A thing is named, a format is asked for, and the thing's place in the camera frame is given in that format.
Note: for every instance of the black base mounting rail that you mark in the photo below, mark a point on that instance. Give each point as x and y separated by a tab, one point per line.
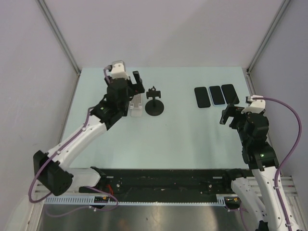
168	185

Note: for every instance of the white phone stand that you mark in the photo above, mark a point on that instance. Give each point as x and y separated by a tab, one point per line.
135	106

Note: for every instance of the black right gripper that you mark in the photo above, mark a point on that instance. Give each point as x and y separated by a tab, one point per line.
231	110

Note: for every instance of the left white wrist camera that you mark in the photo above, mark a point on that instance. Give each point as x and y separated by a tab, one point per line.
118	70

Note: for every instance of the light blue cased smartphone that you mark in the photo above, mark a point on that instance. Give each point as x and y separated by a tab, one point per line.
216	95

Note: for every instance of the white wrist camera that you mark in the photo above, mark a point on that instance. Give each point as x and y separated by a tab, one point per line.
256	104
118	70

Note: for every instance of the left aluminium corner post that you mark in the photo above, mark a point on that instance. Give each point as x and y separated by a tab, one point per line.
58	34

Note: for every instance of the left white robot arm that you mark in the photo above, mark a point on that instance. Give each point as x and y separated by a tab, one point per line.
51	168

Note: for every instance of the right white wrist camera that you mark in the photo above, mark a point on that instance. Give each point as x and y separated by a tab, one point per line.
256	104

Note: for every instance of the white slotted cable duct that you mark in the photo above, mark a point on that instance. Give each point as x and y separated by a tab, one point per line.
102	200

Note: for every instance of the aluminium corner post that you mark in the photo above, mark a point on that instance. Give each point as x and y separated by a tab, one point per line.
58	34
269	33

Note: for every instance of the right aluminium corner post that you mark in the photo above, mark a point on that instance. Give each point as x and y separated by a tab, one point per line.
269	33

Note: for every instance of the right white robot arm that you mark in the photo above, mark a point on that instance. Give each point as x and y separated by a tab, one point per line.
270	210

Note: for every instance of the black round-base phone holder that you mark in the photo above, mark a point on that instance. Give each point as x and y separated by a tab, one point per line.
154	107

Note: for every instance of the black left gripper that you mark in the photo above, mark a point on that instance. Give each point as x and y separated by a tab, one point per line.
135	88

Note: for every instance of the black smartphone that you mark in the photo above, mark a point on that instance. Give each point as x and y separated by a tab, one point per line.
230	94
202	97

